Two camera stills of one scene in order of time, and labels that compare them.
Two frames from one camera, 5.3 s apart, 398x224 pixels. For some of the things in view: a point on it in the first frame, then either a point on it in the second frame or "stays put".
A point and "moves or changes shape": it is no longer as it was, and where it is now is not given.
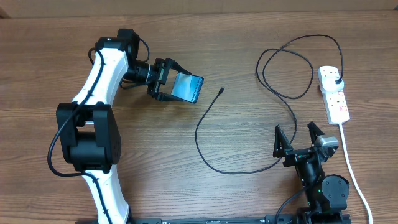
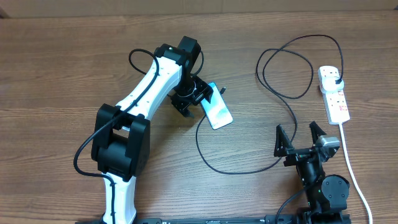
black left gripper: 163,65 to 204,90
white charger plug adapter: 328,84 stays put
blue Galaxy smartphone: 187,87 moves or changes shape
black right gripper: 282,145 stays put
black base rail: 269,219 stays put
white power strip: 335,103 stays put
